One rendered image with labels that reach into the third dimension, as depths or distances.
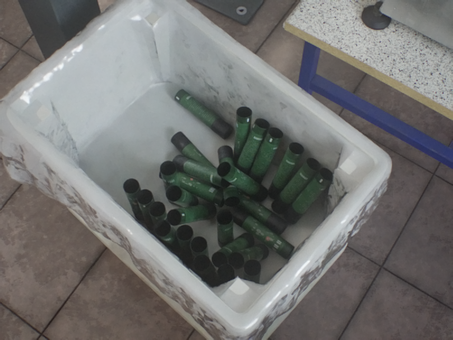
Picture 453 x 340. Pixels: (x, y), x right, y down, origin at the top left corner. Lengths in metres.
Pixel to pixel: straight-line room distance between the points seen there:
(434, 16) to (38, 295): 1.25
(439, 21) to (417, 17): 0.04
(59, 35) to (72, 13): 0.06
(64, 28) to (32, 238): 0.70
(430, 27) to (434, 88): 0.11
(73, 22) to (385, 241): 1.02
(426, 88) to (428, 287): 0.79
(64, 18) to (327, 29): 0.55
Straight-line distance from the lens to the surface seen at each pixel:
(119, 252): 1.53
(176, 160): 1.33
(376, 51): 1.16
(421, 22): 1.13
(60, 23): 1.36
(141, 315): 1.73
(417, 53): 1.18
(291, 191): 1.25
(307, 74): 1.47
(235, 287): 1.04
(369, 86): 2.02
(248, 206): 1.28
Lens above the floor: 1.68
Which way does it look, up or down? 66 degrees down
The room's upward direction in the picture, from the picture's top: 2 degrees counter-clockwise
